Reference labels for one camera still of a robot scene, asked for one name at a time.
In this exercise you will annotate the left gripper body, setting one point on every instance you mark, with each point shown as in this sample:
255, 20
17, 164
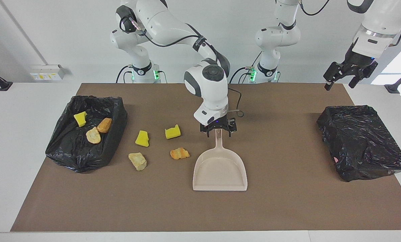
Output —
371, 47

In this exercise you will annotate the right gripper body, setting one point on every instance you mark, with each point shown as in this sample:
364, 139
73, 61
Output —
210, 116

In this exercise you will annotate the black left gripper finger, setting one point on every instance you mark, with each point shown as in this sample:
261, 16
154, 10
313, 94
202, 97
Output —
333, 74
359, 75

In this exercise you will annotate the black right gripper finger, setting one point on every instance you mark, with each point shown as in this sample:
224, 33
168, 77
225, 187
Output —
209, 127
230, 125

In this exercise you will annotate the yellow sponge flag-shaped piece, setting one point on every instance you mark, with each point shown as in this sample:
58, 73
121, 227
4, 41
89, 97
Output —
172, 132

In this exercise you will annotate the striped orange bread piece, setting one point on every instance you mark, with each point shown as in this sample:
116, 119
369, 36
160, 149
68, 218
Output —
93, 135
179, 153

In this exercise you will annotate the beige plastic dustpan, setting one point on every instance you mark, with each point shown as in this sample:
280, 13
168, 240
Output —
220, 171

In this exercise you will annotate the yellow sponge squarish piece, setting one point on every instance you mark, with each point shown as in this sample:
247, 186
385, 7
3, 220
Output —
142, 139

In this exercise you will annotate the pale crusty bread chunk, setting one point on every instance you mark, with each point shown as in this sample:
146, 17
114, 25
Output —
137, 161

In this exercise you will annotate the brown bread roll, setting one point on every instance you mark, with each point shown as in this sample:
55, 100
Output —
104, 125

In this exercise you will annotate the yellow sponge notched piece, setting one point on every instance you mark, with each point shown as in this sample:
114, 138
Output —
80, 118

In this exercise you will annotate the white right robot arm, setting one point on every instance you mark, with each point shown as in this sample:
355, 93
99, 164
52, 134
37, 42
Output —
160, 20

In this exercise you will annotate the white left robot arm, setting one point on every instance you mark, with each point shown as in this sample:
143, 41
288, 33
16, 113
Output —
277, 37

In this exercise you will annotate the black bag bin pink spot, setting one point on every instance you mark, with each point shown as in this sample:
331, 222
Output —
361, 141

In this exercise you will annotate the black bag lined bin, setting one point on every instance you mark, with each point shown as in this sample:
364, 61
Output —
79, 158

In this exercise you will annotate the brown table mat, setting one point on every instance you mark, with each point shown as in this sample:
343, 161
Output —
254, 208

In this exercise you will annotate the grey wall socket box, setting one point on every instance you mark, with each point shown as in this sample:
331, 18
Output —
47, 72

